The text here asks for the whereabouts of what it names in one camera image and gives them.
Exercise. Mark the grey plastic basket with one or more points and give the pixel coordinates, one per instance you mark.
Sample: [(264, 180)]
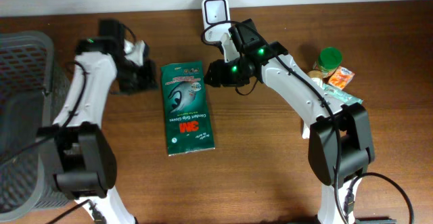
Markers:
[(33, 91)]

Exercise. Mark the orange small box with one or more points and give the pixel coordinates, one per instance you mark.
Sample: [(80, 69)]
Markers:
[(341, 78)]

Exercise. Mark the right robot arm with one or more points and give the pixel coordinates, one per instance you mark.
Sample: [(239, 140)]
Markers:
[(340, 140)]

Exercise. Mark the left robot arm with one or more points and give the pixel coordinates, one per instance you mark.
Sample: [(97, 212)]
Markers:
[(77, 159)]

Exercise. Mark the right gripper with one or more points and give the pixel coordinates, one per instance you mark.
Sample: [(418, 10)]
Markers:
[(224, 73)]

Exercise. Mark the green lid jar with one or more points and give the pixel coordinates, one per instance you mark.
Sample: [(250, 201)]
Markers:
[(329, 59)]

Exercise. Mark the white cream tube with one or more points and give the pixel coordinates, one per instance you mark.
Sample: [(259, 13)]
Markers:
[(317, 77)]

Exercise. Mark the mint green wipes pack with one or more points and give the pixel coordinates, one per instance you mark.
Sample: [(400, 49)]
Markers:
[(339, 94)]

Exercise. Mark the white barcode scanner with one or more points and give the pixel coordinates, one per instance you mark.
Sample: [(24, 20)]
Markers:
[(214, 11)]

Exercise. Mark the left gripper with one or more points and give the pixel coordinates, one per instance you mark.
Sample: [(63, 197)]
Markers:
[(147, 77)]

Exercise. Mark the green 3M gloves packet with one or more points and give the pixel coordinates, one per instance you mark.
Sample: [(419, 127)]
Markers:
[(186, 115)]

